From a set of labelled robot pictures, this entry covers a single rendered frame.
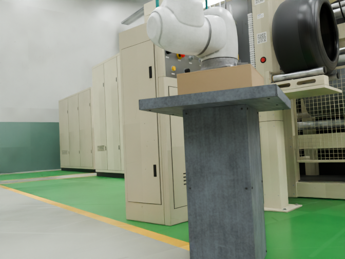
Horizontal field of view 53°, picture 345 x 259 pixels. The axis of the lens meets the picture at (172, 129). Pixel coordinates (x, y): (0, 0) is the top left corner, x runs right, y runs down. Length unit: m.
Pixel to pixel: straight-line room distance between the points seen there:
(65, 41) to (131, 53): 9.17
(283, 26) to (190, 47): 1.13
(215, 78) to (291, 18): 1.15
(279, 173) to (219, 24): 1.38
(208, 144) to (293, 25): 1.24
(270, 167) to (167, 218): 0.85
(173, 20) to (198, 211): 0.71
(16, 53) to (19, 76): 0.66
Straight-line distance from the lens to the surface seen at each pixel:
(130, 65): 2.33
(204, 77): 1.32
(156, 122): 2.12
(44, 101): 10.85
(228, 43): 1.41
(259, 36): 2.65
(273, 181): 2.53
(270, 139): 2.52
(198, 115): 1.33
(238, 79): 1.29
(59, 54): 11.28
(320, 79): 2.31
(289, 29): 2.35
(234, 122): 1.29
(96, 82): 6.70
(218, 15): 1.44
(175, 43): 1.29
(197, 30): 1.32
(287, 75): 2.42
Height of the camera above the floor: 0.46
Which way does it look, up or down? 3 degrees up
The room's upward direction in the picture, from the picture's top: 3 degrees counter-clockwise
